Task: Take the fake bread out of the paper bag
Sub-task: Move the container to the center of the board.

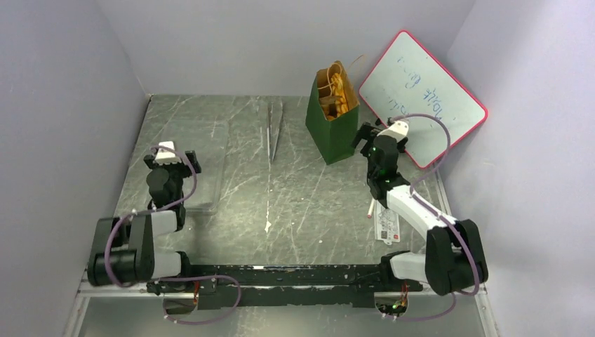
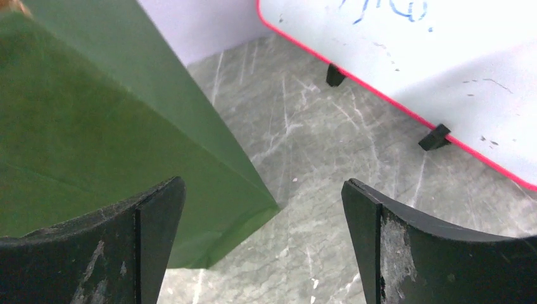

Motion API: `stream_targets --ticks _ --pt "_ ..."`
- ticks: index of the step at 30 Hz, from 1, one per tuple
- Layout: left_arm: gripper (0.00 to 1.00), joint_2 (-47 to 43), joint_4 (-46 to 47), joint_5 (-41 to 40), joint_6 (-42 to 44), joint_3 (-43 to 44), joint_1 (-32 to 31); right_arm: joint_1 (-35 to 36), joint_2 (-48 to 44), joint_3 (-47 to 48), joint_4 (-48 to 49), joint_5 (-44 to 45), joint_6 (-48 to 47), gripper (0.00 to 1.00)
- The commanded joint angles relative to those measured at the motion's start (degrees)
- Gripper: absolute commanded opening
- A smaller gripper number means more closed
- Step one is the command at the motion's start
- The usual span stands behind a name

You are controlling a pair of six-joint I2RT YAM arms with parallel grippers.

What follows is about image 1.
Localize green paper bag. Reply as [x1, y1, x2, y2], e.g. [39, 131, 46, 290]
[305, 60, 360, 165]

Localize long metal tweezers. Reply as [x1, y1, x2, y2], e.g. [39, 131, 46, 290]
[267, 99, 284, 164]

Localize braided fake bread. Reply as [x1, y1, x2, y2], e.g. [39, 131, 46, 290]
[319, 73, 349, 121]

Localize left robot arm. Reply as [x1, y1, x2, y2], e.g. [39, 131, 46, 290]
[87, 145, 201, 292]

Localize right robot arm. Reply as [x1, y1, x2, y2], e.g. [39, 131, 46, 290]
[352, 122, 488, 296]

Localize white marker pen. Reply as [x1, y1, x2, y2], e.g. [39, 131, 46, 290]
[367, 199, 375, 218]

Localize white printed card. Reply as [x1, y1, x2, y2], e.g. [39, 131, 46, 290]
[373, 201, 401, 246]

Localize red framed whiteboard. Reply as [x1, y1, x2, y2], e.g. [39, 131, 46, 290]
[359, 30, 488, 169]

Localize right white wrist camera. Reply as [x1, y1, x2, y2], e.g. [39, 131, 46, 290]
[378, 119, 409, 153]

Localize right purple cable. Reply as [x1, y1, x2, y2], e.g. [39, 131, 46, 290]
[382, 113, 481, 323]

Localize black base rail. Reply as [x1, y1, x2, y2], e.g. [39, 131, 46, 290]
[147, 263, 424, 311]

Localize aluminium frame rail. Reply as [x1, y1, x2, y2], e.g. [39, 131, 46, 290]
[65, 282, 498, 336]

